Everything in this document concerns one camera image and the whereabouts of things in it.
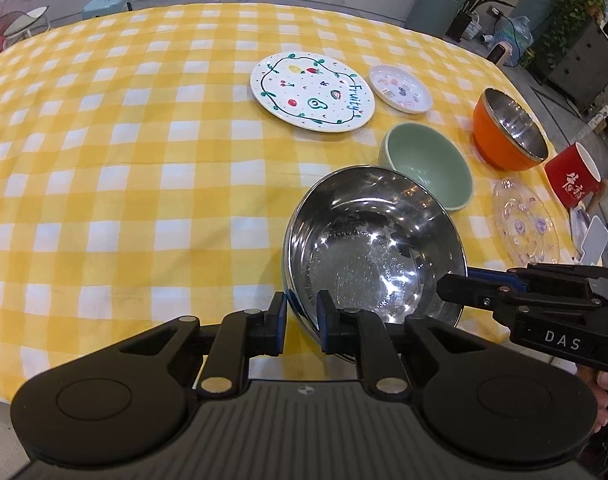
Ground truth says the grey trash bin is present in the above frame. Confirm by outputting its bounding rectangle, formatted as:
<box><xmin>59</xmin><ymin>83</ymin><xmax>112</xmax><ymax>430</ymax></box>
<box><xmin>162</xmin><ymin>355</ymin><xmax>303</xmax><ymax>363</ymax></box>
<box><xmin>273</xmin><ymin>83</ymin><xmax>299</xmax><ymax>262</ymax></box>
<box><xmin>405</xmin><ymin>0</ymin><xmax>465</xmax><ymax>38</ymax></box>

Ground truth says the pink space heater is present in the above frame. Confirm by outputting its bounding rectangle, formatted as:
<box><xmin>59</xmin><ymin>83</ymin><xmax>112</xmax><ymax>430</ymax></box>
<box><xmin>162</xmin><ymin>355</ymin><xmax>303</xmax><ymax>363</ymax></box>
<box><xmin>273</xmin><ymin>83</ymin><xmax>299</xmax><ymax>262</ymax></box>
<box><xmin>486</xmin><ymin>41</ymin><xmax>512</xmax><ymax>66</ymax></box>

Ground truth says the person right hand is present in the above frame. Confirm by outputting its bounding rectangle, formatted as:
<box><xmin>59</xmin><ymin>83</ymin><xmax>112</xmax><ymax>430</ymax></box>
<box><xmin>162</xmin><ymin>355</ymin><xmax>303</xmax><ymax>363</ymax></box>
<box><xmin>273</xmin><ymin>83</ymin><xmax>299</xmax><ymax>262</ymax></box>
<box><xmin>577</xmin><ymin>365</ymin><xmax>608</xmax><ymax>432</ymax></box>

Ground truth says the white fruit pattern plate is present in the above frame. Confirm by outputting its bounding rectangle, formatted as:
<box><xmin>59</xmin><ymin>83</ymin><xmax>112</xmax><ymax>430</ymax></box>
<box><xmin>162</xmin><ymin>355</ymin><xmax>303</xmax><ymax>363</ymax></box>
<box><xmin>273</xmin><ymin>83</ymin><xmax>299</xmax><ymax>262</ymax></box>
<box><xmin>249</xmin><ymin>51</ymin><xmax>375</xmax><ymax>133</ymax></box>

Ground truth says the blue water jug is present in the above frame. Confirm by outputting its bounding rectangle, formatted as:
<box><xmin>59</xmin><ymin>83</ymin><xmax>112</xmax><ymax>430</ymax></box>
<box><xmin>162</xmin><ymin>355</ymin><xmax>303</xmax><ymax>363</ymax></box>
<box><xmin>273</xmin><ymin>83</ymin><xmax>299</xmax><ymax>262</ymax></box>
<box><xmin>490</xmin><ymin>15</ymin><xmax>534</xmax><ymax>67</ymax></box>

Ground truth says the green ceramic bowl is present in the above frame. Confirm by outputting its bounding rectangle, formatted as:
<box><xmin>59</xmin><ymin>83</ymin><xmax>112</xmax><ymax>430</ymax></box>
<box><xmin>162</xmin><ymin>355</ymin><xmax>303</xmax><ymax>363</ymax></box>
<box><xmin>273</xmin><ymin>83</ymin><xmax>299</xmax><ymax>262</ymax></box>
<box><xmin>379</xmin><ymin>122</ymin><xmax>474</xmax><ymax>211</ymax></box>

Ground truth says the light blue plastic stool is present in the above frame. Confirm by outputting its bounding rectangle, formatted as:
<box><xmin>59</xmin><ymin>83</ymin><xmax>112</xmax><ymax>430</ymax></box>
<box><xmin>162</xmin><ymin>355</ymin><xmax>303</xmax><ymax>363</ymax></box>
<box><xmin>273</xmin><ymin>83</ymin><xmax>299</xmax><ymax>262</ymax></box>
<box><xmin>82</xmin><ymin>0</ymin><xmax>133</xmax><ymax>20</ymax></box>

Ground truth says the clear glass sticker plate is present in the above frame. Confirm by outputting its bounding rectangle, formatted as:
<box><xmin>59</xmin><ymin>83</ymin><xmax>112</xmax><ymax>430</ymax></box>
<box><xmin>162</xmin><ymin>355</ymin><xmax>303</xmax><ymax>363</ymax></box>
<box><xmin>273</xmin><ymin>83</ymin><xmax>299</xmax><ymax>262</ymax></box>
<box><xmin>492</xmin><ymin>178</ymin><xmax>560</xmax><ymax>266</ymax></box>

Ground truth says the blue steel bowl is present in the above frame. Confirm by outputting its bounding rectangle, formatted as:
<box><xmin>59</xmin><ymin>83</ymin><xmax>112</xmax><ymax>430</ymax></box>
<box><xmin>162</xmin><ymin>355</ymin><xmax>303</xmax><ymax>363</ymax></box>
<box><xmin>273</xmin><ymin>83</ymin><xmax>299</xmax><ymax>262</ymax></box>
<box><xmin>282</xmin><ymin>166</ymin><xmax>468</xmax><ymax>339</ymax></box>

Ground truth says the small white sticker plate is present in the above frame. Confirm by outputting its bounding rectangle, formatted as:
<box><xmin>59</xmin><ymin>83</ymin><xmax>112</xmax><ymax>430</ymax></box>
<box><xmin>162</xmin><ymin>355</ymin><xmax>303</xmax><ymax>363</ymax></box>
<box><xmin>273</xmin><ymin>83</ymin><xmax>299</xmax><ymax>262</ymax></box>
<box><xmin>369</xmin><ymin>65</ymin><xmax>433</xmax><ymax>115</ymax></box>

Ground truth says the red mug wooden handle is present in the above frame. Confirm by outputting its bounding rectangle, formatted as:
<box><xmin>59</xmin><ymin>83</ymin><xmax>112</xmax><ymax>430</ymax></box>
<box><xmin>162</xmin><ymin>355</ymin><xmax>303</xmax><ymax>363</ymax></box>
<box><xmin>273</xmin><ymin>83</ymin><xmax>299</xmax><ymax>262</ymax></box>
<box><xmin>544</xmin><ymin>142</ymin><xmax>608</xmax><ymax>211</ymax></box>

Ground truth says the white phone stand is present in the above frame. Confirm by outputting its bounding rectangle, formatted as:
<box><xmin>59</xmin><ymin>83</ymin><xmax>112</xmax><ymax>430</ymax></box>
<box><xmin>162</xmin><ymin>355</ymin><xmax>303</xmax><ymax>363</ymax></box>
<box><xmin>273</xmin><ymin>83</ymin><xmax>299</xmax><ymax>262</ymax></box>
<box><xmin>569</xmin><ymin>206</ymin><xmax>608</xmax><ymax>266</ymax></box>

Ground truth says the yellow checkered tablecloth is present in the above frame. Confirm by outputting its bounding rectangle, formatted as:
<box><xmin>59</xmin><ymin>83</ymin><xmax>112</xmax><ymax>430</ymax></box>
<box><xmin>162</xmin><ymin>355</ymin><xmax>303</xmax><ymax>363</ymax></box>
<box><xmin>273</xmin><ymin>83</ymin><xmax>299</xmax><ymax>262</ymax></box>
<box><xmin>0</xmin><ymin>2</ymin><xmax>605</xmax><ymax>403</ymax></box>

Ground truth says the orange steel bowl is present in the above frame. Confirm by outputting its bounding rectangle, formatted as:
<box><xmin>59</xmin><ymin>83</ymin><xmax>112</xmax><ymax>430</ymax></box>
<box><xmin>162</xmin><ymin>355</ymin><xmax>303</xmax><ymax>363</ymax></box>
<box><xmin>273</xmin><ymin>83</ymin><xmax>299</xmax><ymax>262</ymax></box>
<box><xmin>473</xmin><ymin>88</ymin><xmax>549</xmax><ymax>171</ymax></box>

